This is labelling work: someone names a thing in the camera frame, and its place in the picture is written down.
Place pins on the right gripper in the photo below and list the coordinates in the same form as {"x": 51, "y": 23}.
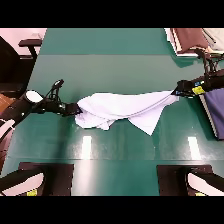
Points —
{"x": 186, "y": 88}

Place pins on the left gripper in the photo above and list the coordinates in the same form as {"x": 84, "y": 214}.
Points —
{"x": 72, "y": 109}

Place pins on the white shirt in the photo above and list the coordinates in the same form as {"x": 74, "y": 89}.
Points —
{"x": 126, "y": 107}

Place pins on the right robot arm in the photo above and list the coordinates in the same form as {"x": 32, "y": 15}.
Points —
{"x": 215, "y": 78}

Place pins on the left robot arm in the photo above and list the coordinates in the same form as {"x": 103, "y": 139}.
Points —
{"x": 19, "y": 108}

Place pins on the blue garment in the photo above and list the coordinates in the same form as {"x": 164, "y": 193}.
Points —
{"x": 217, "y": 110}

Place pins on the brown garment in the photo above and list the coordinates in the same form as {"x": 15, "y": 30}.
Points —
{"x": 190, "y": 38}

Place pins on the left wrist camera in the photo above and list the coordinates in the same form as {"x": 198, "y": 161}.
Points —
{"x": 59, "y": 82}

